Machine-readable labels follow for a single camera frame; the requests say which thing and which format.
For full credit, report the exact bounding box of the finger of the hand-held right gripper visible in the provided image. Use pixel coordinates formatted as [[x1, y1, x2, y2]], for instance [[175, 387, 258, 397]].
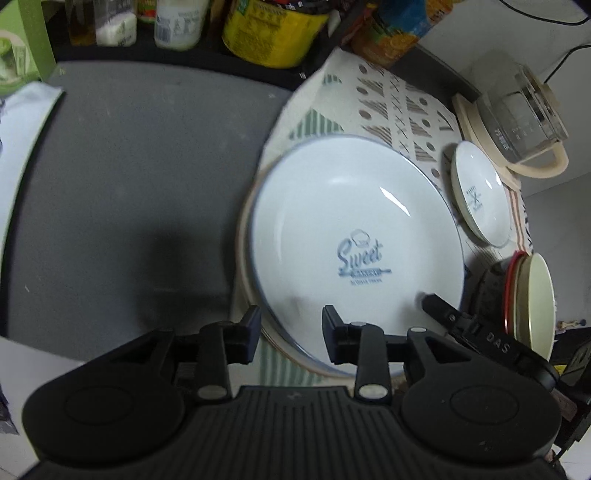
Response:
[[422, 294, 486, 346]]

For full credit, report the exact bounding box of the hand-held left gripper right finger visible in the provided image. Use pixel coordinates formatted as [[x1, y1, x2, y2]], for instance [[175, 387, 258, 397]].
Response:
[[321, 305, 465, 401]]

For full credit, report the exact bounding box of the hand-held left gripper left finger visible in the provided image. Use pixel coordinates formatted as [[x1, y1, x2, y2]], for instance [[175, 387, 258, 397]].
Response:
[[104, 305, 262, 401]]

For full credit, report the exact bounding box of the large white flower-print plate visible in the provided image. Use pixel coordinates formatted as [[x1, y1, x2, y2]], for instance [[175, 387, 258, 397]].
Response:
[[235, 185, 356, 376]]

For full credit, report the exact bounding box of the red and black bowl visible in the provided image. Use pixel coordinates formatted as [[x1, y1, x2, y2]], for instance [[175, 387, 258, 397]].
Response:
[[479, 251, 530, 334]]

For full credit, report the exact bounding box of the white plate with blue lettering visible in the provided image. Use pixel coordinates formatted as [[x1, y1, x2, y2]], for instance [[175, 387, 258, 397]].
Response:
[[249, 136, 465, 376]]

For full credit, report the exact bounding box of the small white cross-print plate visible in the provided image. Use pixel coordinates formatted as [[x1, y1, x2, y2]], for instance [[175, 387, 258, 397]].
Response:
[[450, 141, 513, 248]]

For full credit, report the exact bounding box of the patterned tasselled cloth mat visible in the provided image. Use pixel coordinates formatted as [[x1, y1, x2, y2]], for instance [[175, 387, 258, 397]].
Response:
[[255, 48, 533, 389]]

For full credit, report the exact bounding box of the black metal shelf rack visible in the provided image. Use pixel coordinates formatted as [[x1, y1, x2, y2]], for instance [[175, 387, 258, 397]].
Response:
[[44, 25, 354, 90]]

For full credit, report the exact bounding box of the orange juice bottle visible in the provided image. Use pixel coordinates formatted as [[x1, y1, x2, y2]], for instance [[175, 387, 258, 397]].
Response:
[[351, 0, 456, 71]]

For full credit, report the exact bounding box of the chocolate cake snack bag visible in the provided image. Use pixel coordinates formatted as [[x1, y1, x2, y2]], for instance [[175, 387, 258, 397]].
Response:
[[0, 82, 66, 435]]

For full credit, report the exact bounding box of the white plastic jar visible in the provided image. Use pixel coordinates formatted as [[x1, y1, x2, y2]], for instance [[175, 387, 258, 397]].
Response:
[[154, 0, 211, 51]]

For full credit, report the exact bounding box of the small glass jar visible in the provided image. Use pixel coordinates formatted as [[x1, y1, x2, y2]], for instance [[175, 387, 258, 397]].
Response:
[[94, 0, 138, 47]]

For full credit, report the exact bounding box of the clear yellow oil bottle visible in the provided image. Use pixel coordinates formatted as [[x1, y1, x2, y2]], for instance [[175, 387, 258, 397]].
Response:
[[65, 0, 98, 45]]

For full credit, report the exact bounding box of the green drink carton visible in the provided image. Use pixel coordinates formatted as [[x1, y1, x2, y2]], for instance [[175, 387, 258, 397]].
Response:
[[0, 0, 61, 91]]

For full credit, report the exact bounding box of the glass kettle with cream handle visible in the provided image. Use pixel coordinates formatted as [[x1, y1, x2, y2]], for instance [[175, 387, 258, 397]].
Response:
[[475, 60, 570, 179]]

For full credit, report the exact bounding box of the black power cable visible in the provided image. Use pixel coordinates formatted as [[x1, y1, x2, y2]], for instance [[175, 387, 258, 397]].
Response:
[[500, 0, 591, 27], [541, 43, 591, 85]]

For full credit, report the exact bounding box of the cooking oil bottle red handle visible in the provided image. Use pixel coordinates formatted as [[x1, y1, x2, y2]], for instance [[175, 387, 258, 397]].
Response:
[[222, 0, 331, 69]]

